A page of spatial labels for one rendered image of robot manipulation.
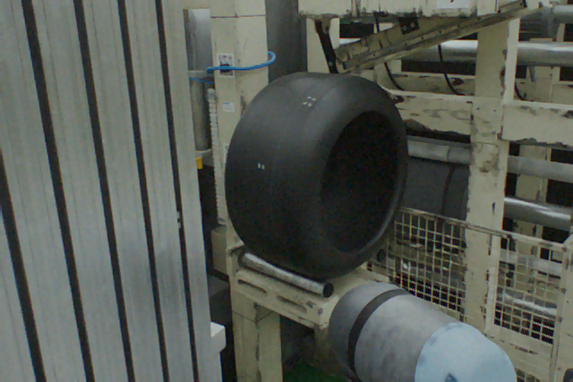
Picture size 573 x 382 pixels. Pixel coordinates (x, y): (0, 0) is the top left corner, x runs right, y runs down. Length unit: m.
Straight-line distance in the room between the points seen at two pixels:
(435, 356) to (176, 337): 0.27
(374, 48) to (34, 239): 1.50
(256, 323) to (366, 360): 1.38
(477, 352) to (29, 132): 0.45
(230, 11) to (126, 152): 1.20
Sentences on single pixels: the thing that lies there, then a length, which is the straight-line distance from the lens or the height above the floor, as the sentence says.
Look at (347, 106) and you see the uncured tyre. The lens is 1.44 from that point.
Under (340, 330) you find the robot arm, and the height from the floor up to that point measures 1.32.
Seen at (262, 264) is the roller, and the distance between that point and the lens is 1.71.
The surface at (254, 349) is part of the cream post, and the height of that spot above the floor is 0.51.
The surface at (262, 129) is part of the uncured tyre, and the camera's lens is 1.43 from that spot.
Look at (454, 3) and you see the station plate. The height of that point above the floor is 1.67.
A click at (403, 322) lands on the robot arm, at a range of 0.61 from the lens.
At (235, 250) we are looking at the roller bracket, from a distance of 1.75.
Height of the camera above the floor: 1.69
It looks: 17 degrees down
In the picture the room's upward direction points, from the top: 2 degrees counter-clockwise
